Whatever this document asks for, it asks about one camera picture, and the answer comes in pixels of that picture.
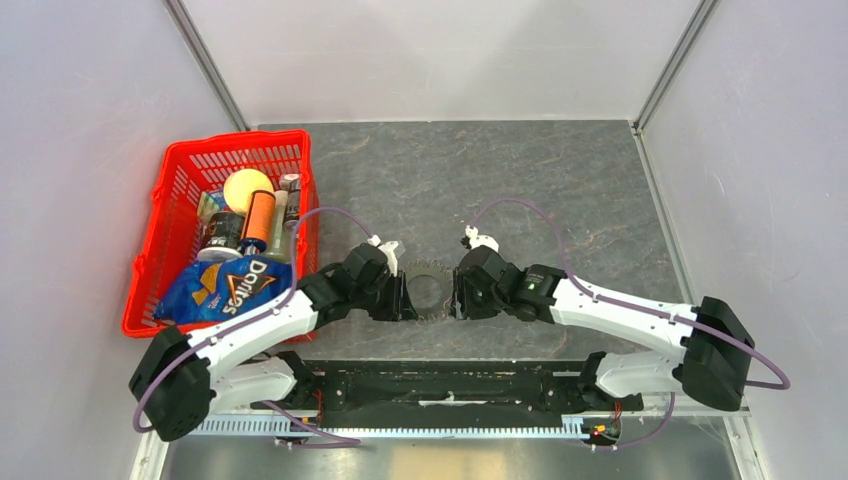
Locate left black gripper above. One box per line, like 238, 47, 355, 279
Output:
352, 269, 419, 321

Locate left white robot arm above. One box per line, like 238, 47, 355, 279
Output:
129, 241, 404, 442

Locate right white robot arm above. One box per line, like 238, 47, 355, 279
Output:
454, 246, 755, 412

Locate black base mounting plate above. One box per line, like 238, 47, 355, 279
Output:
276, 351, 644, 429

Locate clear green bottle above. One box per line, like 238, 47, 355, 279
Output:
263, 173, 302, 263

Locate orange cylinder bottle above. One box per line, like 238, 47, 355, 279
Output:
241, 190, 276, 254

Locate black can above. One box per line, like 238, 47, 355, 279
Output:
196, 210, 245, 262

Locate blue Doritos chip bag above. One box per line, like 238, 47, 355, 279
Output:
153, 255, 292, 325

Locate yellow ball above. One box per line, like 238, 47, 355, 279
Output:
222, 168, 273, 213

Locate colourful small box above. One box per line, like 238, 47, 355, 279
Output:
196, 189, 227, 220

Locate red plastic basket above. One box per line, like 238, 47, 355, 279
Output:
121, 129, 320, 338

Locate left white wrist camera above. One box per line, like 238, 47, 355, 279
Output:
366, 235, 405, 277

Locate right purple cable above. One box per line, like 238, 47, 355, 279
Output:
468, 197, 792, 392

